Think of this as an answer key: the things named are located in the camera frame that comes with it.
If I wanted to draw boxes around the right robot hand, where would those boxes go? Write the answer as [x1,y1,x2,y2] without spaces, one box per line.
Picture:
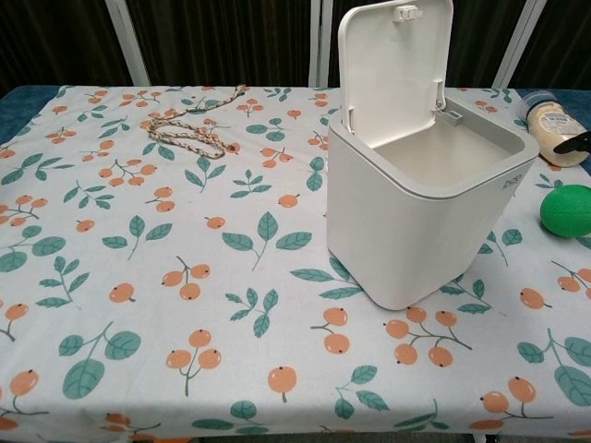
[554,134,591,157]

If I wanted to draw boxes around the green ball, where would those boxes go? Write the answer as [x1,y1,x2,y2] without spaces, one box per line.
[539,184,591,239]

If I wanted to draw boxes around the clear jar of beige powder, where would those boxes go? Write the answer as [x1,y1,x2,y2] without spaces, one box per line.
[520,90,588,168]

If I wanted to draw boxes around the fruit and leaf print tablecloth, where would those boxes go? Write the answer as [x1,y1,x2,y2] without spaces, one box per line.
[0,83,591,443]

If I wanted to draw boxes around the dark curtain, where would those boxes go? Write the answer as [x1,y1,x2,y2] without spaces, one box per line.
[0,0,591,101]

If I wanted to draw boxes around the white lidded trash bin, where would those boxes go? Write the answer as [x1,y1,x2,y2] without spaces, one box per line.
[325,0,539,309]

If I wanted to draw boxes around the beige braided rope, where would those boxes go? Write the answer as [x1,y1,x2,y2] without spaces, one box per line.
[146,83,248,160]

